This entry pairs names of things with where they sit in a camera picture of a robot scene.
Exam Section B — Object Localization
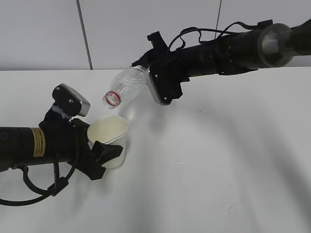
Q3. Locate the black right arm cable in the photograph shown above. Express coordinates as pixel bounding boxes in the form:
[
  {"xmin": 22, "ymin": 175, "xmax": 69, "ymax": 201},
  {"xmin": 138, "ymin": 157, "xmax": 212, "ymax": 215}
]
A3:
[{"xmin": 168, "ymin": 21, "xmax": 273, "ymax": 51}]

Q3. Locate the white paper cup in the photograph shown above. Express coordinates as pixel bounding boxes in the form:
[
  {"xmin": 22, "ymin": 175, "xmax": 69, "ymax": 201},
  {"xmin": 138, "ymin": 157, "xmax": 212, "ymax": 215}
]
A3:
[{"xmin": 87, "ymin": 116, "xmax": 129, "ymax": 169}]

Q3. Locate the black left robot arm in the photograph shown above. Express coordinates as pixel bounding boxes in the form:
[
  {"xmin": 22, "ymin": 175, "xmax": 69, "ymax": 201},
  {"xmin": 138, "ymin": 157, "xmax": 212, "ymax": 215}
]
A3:
[{"xmin": 0, "ymin": 118, "xmax": 123, "ymax": 180}]

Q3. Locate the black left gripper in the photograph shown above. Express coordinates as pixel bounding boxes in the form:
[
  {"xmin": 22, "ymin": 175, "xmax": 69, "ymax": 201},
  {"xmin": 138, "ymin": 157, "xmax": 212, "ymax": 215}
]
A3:
[{"xmin": 39, "ymin": 118, "xmax": 123, "ymax": 181}]

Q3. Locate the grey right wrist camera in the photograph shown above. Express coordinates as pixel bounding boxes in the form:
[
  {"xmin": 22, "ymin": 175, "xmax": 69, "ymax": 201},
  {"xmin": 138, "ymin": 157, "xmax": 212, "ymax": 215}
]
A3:
[{"xmin": 145, "ymin": 31, "xmax": 175, "ymax": 107}]

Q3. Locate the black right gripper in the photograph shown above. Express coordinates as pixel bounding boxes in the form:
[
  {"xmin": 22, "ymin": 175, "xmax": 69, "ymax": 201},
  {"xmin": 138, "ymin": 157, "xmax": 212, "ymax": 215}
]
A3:
[{"xmin": 131, "ymin": 48, "xmax": 190, "ymax": 100}]

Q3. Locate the clear Nongfu Spring water bottle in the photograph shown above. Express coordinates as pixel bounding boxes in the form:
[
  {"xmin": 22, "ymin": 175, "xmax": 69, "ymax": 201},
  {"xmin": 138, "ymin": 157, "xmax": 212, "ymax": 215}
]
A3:
[{"xmin": 103, "ymin": 66, "xmax": 147, "ymax": 109}]

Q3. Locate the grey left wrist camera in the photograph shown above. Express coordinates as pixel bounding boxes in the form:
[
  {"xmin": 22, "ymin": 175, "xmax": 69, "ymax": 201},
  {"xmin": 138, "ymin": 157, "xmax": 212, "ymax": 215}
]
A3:
[{"xmin": 52, "ymin": 83, "xmax": 90, "ymax": 117}]

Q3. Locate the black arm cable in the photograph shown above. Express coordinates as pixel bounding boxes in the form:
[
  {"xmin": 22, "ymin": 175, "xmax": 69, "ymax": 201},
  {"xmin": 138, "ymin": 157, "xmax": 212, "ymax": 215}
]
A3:
[
  {"xmin": 168, "ymin": 21, "xmax": 273, "ymax": 51},
  {"xmin": 0, "ymin": 131, "xmax": 81, "ymax": 206}
]

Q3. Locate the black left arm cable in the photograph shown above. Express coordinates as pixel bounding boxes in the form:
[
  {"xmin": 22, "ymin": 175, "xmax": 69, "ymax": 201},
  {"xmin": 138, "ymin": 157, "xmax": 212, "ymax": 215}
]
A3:
[{"xmin": 0, "ymin": 131, "xmax": 81, "ymax": 206}]

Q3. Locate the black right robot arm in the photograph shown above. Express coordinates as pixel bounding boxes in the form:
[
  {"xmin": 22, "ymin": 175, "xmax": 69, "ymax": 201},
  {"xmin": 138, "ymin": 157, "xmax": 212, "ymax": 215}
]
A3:
[{"xmin": 133, "ymin": 20, "xmax": 311, "ymax": 105}]

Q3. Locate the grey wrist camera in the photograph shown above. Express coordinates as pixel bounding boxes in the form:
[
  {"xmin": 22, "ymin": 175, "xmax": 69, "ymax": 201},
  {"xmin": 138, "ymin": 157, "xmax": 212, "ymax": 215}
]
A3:
[
  {"xmin": 52, "ymin": 83, "xmax": 90, "ymax": 117},
  {"xmin": 145, "ymin": 31, "xmax": 175, "ymax": 107}
]

